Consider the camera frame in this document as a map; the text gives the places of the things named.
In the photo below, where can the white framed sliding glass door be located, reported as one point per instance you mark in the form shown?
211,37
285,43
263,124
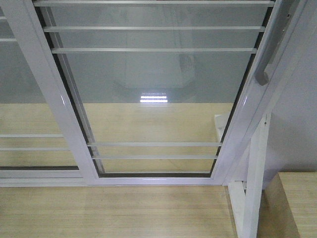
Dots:
147,52

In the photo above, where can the grey metal door handle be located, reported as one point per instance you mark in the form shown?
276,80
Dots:
275,28

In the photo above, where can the light plywood base platform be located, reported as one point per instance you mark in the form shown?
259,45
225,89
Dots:
148,173

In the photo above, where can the white wooden support brace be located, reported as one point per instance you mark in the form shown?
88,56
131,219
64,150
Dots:
245,181

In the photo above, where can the fixed white framed glass panel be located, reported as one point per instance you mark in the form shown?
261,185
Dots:
33,151

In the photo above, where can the light wooden box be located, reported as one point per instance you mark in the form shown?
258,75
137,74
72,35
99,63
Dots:
289,207

